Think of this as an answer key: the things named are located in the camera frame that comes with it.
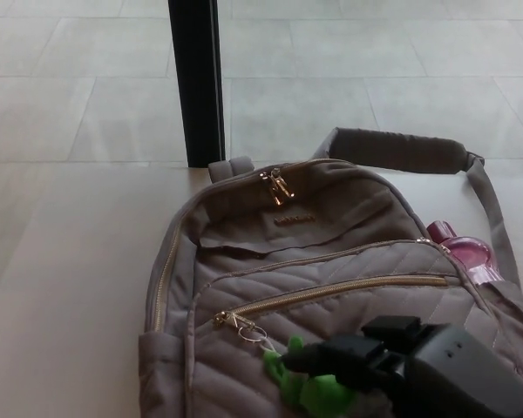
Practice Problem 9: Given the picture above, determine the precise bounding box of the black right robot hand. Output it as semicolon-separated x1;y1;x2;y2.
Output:
282;314;523;418

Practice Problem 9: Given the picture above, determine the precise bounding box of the taupe quilted backpack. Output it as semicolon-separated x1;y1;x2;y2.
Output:
138;126;523;418

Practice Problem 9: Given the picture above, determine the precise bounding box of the green plush frog keychain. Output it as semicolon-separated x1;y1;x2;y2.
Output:
238;323;357;409

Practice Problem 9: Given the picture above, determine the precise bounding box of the black vertical window post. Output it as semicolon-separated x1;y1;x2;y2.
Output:
166;0;227;170

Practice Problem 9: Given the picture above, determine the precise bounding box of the pink transparent water bottle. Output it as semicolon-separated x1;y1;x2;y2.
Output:
425;219;504;287

